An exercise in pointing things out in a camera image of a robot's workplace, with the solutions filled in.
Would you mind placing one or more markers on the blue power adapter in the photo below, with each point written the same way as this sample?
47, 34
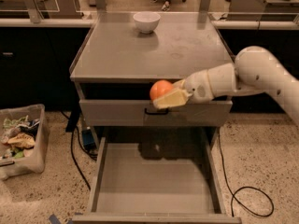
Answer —
88, 141

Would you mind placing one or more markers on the grey metal drawer cabinet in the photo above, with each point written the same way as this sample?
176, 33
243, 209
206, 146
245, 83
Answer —
117, 62

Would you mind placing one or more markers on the white ceramic bowl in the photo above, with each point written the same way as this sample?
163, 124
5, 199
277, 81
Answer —
146, 22

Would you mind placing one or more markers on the orange fruit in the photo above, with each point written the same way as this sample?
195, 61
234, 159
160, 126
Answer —
159, 89

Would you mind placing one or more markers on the open middle drawer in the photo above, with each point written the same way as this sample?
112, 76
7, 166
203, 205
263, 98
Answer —
130, 186

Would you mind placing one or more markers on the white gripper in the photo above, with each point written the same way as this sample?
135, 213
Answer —
197, 86

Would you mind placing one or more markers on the closed top drawer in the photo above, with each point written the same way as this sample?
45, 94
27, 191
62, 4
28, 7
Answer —
142, 113

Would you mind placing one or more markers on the blue tape on floor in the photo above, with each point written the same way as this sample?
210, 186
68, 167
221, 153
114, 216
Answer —
54, 220

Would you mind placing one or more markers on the clear plastic bin of items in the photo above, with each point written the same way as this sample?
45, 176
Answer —
24, 136

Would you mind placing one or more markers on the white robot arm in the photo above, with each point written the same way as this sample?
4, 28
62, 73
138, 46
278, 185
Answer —
255, 70

